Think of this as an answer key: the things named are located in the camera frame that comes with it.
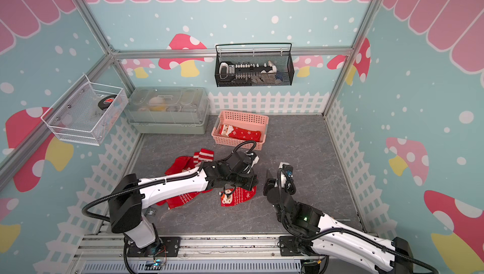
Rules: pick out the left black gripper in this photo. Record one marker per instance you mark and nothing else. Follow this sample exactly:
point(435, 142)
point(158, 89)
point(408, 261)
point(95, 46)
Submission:
point(251, 183)

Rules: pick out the white black remote in basket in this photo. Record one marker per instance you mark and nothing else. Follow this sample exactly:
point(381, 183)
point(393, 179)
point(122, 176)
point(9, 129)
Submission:
point(246, 74)

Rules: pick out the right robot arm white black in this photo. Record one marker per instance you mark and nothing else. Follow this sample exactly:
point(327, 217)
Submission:
point(311, 232)

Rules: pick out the red white striped sock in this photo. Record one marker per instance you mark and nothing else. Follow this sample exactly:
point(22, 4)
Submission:
point(235, 196)

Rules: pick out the black wire mesh wall basket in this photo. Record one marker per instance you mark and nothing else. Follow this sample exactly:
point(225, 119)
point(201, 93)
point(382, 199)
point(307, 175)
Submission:
point(280, 54)

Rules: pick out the clear lidded storage box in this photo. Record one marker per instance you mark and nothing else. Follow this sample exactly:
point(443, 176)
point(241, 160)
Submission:
point(168, 110)

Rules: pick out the black red tape measure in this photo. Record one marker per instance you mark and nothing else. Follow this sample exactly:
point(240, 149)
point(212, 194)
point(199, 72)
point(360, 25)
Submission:
point(105, 102)

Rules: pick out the pink plastic basket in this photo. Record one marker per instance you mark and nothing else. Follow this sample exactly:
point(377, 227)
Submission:
point(249, 121)

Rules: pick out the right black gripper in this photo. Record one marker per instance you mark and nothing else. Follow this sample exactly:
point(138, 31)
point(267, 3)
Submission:
point(271, 184)

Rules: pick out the red sock white lettering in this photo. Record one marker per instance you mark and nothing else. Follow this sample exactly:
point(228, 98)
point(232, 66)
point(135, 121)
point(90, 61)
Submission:
point(182, 192)

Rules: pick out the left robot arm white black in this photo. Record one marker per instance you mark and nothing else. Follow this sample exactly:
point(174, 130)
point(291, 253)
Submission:
point(123, 208)

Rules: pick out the red Santa sock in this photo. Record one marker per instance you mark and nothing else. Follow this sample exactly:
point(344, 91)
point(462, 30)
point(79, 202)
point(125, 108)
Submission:
point(234, 132)

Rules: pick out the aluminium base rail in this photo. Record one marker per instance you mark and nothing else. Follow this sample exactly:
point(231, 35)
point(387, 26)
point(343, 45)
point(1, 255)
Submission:
point(197, 253)

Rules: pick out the white wire wall basket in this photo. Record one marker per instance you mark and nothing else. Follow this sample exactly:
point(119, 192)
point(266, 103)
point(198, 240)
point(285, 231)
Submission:
point(76, 117)

